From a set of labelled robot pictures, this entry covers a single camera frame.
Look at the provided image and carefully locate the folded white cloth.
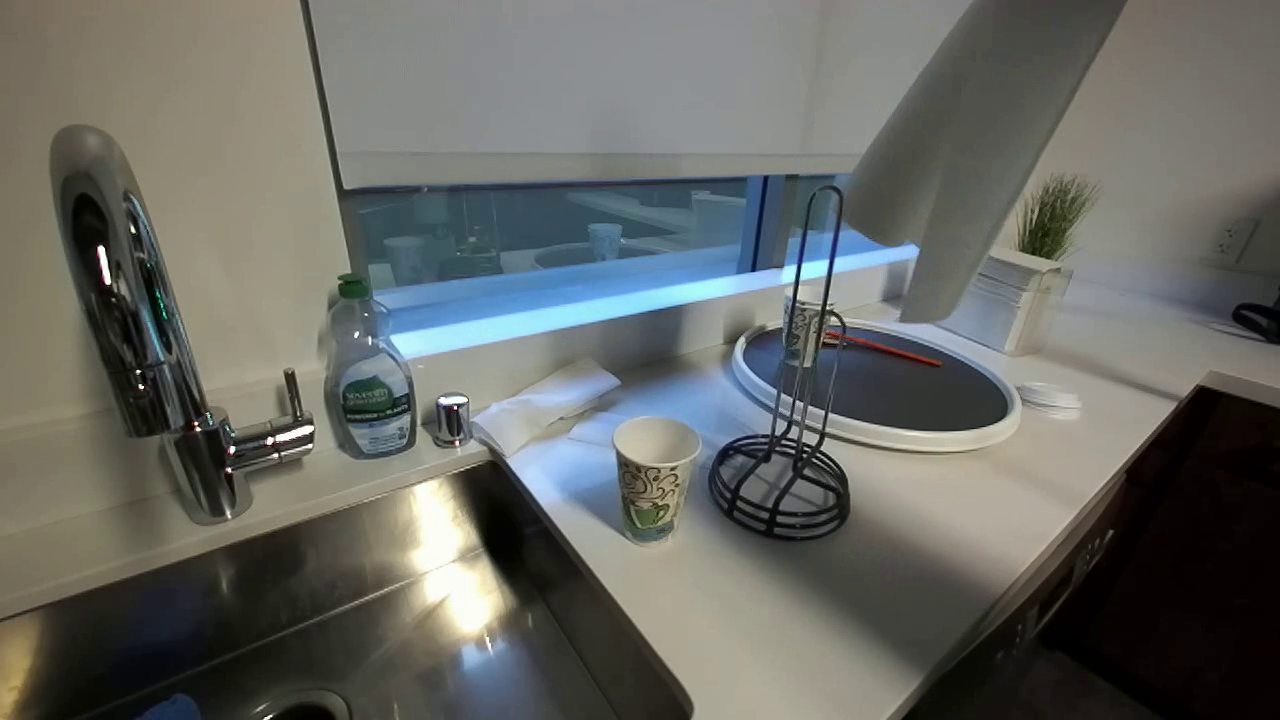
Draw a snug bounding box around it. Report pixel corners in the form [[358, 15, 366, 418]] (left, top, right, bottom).
[[467, 350, 624, 464]]

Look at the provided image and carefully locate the small chrome knob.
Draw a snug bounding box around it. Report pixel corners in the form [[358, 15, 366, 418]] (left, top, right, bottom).
[[422, 386, 480, 453]]

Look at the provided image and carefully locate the green plant in white pot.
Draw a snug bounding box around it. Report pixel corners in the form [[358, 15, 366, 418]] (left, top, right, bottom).
[[947, 173, 1101, 358]]

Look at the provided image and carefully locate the black wire towel holder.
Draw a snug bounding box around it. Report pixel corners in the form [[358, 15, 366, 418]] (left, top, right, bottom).
[[702, 179, 856, 545]]

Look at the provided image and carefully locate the sink drain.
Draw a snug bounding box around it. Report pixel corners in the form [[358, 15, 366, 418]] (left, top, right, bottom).
[[254, 684, 355, 720]]

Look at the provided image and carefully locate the round white-rimmed dark tray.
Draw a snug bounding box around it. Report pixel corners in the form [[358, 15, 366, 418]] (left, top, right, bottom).
[[729, 315, 1028, 455]]

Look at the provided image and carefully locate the white roller blind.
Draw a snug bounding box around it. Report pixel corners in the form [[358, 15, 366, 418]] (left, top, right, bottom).
[[301, 0, 977, 193]]

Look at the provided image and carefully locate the stainless steel sink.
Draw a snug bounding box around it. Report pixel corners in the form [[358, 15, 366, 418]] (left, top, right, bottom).
[[0, 455, 694, 720]]

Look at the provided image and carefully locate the dark cabinet front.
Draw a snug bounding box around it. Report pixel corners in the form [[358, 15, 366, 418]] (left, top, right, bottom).
[[913, 384, 1280, 720]]

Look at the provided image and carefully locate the small black object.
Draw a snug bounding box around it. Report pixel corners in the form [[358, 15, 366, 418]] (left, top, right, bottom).
[[1227, 295, 1280, 346]]

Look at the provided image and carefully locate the clear dish soap bottle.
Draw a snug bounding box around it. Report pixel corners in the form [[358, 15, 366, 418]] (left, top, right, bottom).
[[316, 270, 420, 464]]

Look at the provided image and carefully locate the chrome kitchen faucet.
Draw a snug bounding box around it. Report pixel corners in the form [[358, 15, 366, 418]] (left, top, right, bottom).
[[46, 120, 320, 527]]

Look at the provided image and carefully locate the orange stick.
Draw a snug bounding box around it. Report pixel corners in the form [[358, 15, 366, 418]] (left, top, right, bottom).
[[816, 323, 947, 371]]

